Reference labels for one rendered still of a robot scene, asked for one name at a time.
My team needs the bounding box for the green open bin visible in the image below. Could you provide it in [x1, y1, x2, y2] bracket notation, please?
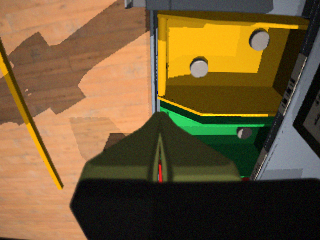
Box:
[160, 100, 275, 178]

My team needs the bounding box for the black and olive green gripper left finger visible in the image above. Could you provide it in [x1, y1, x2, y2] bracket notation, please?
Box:
[78, 111, 160, 182]

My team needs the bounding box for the dark grey shelf rack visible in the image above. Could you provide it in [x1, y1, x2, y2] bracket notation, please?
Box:
[124, 0, 320, 180]

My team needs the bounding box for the yellow bin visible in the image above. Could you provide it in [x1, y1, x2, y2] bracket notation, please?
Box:
[157, 10, 310, 116]

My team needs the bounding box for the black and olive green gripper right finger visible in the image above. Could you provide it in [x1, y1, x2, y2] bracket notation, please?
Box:
[160, 111, 242, 182]

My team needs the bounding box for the yellow bar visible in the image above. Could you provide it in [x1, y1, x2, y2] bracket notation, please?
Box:
[0, 41, 64, 190]

